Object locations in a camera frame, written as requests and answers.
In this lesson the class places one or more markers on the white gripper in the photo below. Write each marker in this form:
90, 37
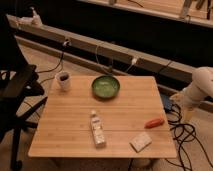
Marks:
177, 98

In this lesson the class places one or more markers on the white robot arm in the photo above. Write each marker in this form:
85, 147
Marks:
200, 87

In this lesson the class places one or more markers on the blue box on floor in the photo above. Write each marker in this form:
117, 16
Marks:
167, 104

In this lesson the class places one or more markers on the orange carrot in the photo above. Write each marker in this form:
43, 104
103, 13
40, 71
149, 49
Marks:
154, 123

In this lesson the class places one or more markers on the white sponge block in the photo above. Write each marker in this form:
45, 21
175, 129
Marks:
140, 141

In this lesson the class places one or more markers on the green bowl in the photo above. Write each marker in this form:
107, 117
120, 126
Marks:
105, 87

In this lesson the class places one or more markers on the white plastic bottle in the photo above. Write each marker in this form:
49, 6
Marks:
97, 130

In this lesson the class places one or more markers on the wooden table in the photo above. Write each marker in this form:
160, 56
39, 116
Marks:
64, 128

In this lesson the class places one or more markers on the white mug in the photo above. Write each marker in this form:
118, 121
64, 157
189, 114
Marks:
63, 79

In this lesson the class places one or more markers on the black office chair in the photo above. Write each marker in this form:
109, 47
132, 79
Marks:
18, 80

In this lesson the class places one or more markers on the white spray bottle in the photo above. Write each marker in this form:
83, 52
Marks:
36, 18

